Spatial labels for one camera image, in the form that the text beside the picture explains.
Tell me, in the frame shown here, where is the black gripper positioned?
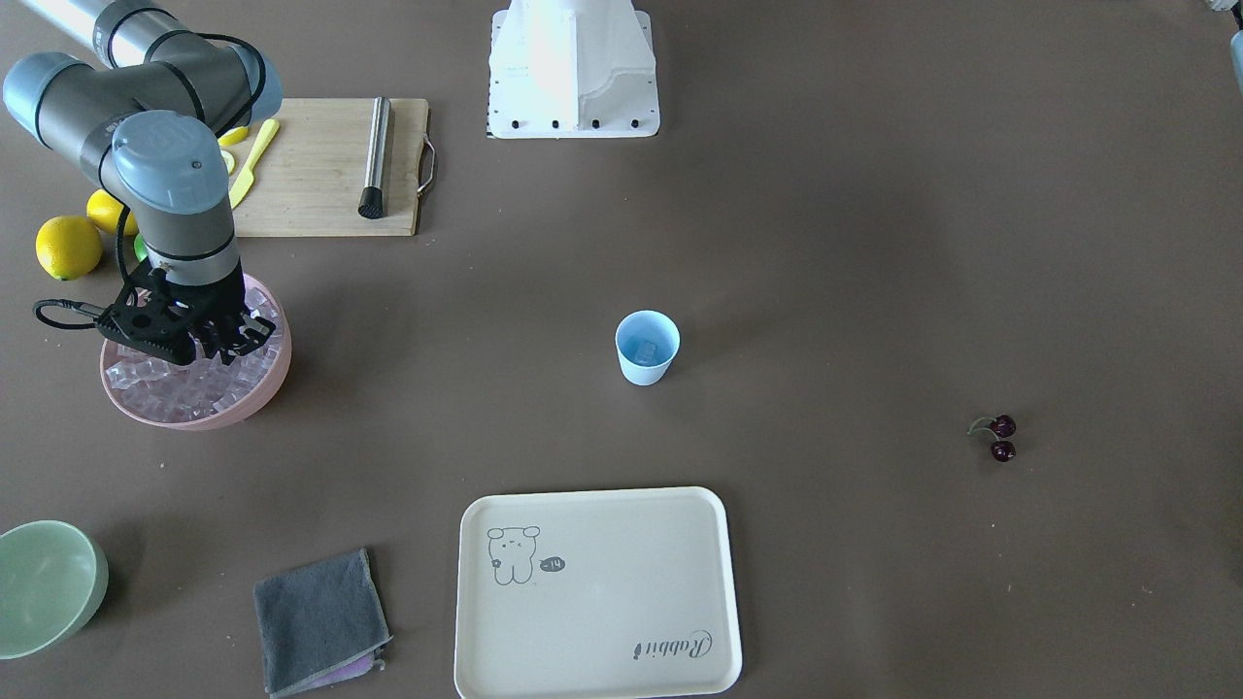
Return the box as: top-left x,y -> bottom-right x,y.
145,272 -> 277,366

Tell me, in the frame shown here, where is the ice cube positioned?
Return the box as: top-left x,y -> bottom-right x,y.
630,338 -> 664,367

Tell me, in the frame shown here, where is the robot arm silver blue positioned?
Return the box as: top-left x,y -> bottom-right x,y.
2,1 -> 283,366

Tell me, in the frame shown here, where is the clear ice cubes pile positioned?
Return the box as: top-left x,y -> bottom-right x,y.
104,291 -> 285,424

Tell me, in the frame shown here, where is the blue plastic cup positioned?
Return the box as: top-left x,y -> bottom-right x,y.
617,310 -> 681,386

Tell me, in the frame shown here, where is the pink bowl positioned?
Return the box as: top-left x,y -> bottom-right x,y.
99,272 -> 293,432

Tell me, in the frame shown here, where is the green lime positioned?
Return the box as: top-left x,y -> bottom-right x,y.
132,234 -> 148,262

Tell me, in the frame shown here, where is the yellow plastic knife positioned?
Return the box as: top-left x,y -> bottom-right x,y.
229,118 -> 281,209

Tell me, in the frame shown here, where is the wooden cutting board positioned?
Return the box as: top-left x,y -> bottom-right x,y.
232,98 -> 434,238

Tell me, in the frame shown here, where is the yellow lemon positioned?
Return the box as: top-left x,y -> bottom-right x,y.
35,216 -> 103,282
87,187 -> 139,236

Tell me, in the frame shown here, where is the steel muddler black tip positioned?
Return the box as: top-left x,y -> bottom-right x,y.
355,96 -> 392,218

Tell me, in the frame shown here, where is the lemon slice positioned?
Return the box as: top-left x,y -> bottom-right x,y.
218,126 -> 250,147

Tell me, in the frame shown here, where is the green bowl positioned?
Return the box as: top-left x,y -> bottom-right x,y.
1,520 -> 109,660

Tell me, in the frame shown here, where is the grey folded cloth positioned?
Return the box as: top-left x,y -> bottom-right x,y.
252,549 -> 392,698

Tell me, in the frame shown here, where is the cream rabbit serving tray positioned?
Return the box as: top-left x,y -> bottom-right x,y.
454,486 -> 743,698

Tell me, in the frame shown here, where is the dark cherry pair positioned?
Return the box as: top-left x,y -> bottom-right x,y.
966,415 -> 1017,463

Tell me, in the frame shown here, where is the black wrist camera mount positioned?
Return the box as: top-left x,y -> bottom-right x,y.
93,261 -> 210,366

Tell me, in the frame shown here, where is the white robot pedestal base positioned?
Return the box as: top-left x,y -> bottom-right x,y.
486,1 -> 661,139

